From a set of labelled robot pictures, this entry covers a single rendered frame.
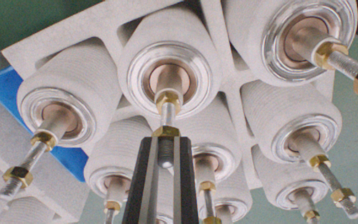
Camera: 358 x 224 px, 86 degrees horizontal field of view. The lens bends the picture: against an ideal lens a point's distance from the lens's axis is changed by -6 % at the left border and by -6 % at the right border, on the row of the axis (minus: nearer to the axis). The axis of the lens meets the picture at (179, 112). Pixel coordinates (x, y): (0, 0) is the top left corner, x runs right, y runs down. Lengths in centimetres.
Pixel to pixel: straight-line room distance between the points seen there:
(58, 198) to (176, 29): 47
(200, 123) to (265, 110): 8
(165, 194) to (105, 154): 14
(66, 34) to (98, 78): 7
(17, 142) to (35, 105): 28
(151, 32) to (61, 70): 10
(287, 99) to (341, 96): 40
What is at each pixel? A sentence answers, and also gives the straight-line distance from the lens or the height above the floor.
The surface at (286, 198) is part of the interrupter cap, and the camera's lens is 36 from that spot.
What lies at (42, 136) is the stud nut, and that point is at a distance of 21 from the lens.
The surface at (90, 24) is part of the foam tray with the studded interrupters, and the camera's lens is 26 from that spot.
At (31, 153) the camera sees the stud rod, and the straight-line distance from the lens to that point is 20.
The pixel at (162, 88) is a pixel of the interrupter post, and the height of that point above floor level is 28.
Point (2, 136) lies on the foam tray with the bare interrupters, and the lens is 49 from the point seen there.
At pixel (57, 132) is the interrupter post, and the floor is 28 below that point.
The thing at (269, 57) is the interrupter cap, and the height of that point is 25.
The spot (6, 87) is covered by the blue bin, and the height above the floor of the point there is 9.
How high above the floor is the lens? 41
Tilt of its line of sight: 54 degrees down
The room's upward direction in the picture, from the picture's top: 179 degrees clockwise
